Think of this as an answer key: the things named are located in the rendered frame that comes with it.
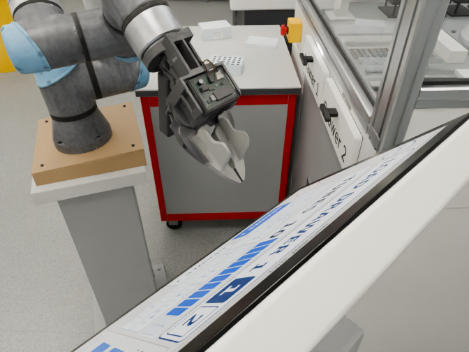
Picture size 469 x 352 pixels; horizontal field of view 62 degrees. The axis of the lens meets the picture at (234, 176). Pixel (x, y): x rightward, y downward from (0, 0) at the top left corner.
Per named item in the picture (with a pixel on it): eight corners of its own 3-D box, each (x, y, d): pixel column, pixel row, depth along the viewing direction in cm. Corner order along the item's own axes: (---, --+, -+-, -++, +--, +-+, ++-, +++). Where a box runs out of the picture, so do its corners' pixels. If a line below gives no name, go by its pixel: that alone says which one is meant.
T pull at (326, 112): (325, 123, 94) (326, 118, 93) (319, 107, 100) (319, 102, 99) (340, 123, 94) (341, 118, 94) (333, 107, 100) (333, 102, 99)
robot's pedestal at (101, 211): (96, 350, 144) (25, 197, 95) (92, 283, 165) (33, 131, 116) (177, 326, 151) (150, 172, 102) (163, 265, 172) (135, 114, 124)
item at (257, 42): (245, 47, 165) (245, 42, 164) (249, 39, 172) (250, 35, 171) (274, 49, 163) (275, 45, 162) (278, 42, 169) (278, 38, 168)
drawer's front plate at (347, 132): (345, 177, 91) (354, 138, 84) (319, 112, 114) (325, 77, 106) (352, 177, 91) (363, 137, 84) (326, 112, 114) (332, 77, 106)
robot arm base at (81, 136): (50, 158, 100) (35, 124, 93) (58, 127, 111) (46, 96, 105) (111, 149, 101) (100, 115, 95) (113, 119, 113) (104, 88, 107)
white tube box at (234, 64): (207, 72, 146) (207, 63, 144) (212, 63, 153) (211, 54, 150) (241, 75, 145) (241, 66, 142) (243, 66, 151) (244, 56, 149)
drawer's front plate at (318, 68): (318, 107, 115) (324, 72, 108) (301, 66, 138) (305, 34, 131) (324, 107, 115) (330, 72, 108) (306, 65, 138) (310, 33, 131)
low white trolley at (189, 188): (160, 236, 185) (135, 89, 136) (172, 156, 233) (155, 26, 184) (284, 232, 187) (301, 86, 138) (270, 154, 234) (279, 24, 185)
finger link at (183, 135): (199, 166, 53) (165, 111, 53) (195, 170, 55) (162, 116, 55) (225, 151, 56) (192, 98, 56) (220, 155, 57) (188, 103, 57)
